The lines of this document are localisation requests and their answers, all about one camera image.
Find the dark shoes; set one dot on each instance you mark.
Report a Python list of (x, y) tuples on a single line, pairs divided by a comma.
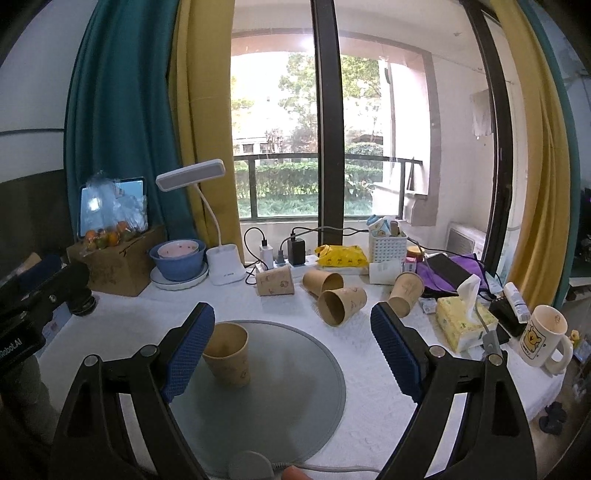
[(554, 415)]

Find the outdoor air conditioner unit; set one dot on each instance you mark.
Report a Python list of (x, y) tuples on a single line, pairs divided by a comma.
[(464, 240)]

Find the white spray bottle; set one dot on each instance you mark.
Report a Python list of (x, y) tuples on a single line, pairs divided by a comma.
[(516, 302)]

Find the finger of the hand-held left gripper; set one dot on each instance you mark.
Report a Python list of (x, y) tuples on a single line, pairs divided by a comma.
[(40, 271)]

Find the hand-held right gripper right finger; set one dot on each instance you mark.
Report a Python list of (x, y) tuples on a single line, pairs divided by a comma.
[(396, 355)]

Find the pink bowl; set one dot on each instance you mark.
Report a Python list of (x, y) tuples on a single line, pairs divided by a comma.
[(178, 250)]

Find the black charger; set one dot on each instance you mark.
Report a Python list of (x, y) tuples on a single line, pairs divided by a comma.
[(296, 251)]

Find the black window frame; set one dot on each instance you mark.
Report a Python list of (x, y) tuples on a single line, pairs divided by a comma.
[(328, 115)]

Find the cardboard box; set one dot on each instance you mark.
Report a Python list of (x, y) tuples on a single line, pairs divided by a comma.
[(120, 270)]

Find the grey round mat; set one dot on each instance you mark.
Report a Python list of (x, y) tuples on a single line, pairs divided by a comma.
[(277, 397)]

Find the white bear mug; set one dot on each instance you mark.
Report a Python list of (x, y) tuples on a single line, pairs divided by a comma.
[(540, 339)]

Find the white plate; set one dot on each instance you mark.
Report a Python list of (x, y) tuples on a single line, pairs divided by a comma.
[(184, 284)]

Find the white power strip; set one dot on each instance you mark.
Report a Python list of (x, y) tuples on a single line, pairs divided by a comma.
[(311, 261)]

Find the black notebook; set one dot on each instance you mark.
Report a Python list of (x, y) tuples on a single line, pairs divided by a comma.
[(445, 272)]

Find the white paper card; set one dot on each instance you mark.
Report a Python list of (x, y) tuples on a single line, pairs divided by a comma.
[(384, 272)]

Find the black balcony railing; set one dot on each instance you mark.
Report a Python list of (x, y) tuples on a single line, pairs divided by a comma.
[(277, 159)]

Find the brown paper cup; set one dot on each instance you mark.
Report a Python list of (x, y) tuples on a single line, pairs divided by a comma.
[(276, 281), (321, 281), (406, 293), (344, 307), (228, 357)]

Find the yellow snack packet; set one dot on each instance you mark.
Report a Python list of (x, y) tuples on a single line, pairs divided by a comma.
[(341, 256)]

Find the white tablecloth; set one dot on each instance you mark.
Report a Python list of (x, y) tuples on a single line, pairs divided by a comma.
[(367, 410)]

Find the blue bowl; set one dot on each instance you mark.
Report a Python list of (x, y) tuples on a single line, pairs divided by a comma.
[(178, 268)]

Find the black pouch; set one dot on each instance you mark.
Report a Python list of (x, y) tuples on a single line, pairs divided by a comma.
[(503, 314)]

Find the purple bag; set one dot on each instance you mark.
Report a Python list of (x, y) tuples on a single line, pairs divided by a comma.
[(475, 272)]

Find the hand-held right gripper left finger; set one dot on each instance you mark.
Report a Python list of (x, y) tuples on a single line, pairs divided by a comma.
[(189, 353)]

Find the small yellow toy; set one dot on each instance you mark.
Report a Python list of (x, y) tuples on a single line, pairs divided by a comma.
[(575, 336)]

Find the white charger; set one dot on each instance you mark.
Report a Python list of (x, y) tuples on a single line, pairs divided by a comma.
[(266, 254)]

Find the white plastic basket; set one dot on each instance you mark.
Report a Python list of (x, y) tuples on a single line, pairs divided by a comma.
[(388, 247)]

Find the white desk lamp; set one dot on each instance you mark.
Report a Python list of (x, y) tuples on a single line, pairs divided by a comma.
[(226, 266)]

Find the clear bag of oranges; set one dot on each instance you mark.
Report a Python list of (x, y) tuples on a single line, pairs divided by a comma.
[(113, 221)]

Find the yellow tissue box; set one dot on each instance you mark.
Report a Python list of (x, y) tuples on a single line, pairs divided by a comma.
[(457, 323)]

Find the yellow curtain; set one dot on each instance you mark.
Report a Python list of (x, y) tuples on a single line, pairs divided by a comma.
[(540, 161), (203, 92)]

